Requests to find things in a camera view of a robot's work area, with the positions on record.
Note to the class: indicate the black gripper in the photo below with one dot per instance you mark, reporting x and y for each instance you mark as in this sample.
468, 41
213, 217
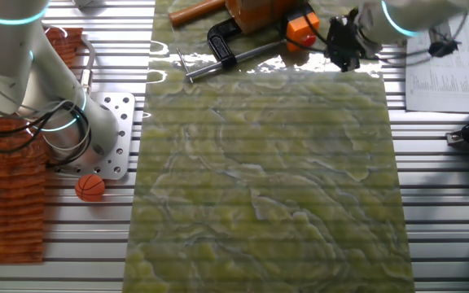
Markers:
350, 38

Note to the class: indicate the orange box with red button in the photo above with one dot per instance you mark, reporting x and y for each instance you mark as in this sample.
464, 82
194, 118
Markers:
301, 30

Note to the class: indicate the orange wooden block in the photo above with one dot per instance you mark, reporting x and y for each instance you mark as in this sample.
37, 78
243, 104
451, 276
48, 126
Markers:
259, 14

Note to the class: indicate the black C-clamp silver screw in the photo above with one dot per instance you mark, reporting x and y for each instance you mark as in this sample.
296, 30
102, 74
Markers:
218, 45

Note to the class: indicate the printed white paper sheet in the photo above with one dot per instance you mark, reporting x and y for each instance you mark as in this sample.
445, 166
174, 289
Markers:
442, 85

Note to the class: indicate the green marble pattern mat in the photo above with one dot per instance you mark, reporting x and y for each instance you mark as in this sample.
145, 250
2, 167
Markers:
259, 183

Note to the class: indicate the small orange basketball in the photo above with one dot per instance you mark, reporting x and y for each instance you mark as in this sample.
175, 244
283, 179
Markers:
90, 188

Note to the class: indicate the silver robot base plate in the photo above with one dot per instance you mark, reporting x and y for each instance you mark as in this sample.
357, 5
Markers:
118, 134

